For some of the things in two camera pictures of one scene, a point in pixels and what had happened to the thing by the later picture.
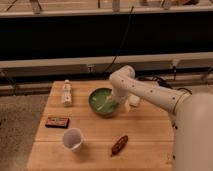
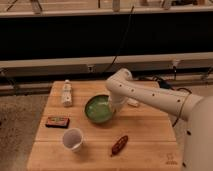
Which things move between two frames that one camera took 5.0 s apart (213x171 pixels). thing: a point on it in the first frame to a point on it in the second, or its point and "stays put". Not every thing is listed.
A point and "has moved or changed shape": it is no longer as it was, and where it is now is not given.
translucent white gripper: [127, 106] to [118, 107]
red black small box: [57, 122] stays put
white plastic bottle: [67, 94] stays put
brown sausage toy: [119, 145] stays put
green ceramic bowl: [102, 102] has moved or changed shape
